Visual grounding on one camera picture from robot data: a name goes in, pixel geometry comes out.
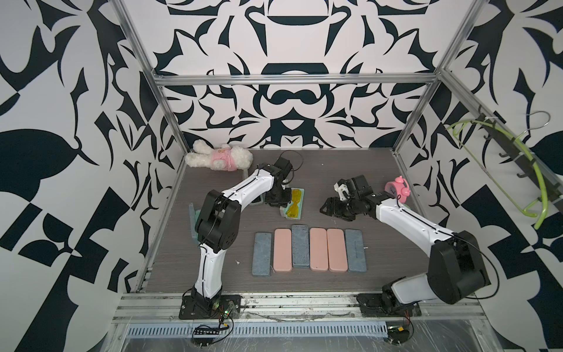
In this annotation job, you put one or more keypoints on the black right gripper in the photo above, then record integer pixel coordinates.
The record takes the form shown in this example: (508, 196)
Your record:
(332, 207)

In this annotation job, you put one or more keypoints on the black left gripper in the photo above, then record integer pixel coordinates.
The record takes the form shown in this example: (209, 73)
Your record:
(287, 199)

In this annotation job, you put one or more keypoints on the beige case with yellow glasses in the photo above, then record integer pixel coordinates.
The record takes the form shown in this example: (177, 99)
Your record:
(283, 209)

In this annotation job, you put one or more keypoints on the pink case with red glasses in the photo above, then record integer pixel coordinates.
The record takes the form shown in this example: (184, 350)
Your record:
(283, 251)

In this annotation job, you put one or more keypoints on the mint case with white sunglasses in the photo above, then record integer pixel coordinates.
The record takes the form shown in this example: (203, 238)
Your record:
(300, 246)

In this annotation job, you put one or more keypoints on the grey-green case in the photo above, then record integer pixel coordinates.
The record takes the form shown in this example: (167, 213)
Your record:
(193, 217)

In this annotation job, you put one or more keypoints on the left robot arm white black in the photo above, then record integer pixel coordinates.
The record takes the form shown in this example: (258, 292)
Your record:
(219, 221)

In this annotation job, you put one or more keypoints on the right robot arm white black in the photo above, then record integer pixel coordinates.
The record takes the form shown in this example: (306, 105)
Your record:
(456, 267)

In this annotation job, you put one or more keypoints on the yellow glasses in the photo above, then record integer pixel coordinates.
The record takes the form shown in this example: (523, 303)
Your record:
(293, 210)

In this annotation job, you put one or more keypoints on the pink alarm clock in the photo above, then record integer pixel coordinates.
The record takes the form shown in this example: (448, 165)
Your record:
(399, 189)

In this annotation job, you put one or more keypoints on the white plush toy pink outfit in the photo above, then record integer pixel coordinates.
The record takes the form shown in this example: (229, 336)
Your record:
(225, 158)

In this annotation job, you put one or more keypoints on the green clothes hanger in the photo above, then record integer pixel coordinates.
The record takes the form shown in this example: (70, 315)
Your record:
(462, 131)

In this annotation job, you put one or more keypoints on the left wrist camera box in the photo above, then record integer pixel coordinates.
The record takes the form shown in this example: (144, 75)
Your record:
(283, 167)

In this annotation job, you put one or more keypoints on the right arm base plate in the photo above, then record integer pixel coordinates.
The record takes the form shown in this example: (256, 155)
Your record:
(385, 304)

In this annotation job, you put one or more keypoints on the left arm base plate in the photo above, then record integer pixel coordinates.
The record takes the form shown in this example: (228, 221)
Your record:
(194, 306)

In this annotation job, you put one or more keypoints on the white slotted cable duct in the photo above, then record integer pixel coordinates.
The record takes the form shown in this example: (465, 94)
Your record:
(376, 329)

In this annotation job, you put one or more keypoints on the aluminium front rail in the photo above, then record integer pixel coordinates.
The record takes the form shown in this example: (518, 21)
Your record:
(289, 306)

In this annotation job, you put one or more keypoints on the black wall hook rail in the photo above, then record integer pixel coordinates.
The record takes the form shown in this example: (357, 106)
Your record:
(532, 164)

